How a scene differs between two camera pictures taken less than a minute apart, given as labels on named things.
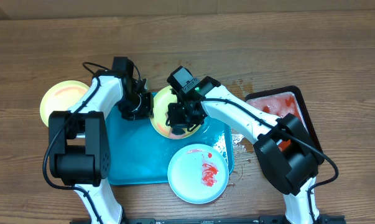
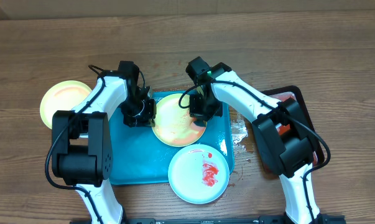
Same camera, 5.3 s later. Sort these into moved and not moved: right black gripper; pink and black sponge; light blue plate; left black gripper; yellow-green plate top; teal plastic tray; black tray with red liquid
Moved: teal plastic tray; pink and black sponge; right black gripper
Not moved: left black gripper; black tray with red liquid; yellow-green plate top; light blue plate
